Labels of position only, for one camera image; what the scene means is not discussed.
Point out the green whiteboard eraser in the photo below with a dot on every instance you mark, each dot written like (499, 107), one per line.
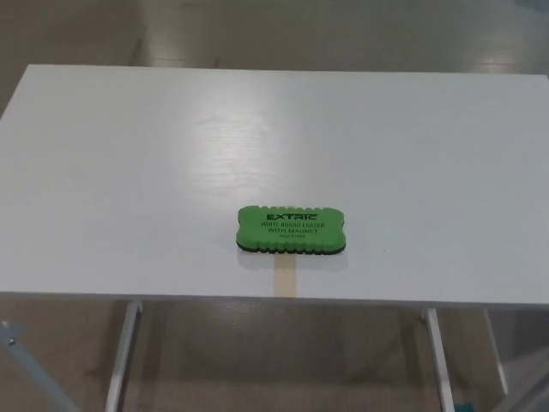
(291, 232)

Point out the grey metal frame bar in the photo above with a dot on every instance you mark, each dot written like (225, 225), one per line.
(529, 392)
(30, 369)

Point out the white table leg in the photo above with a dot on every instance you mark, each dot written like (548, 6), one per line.
(439, 365)
(122, 360)
(497, 352)

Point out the long beige masking tape strip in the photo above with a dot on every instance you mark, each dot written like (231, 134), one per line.
(285, 276)

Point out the teal object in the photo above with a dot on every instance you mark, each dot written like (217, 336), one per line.
(463, 407)

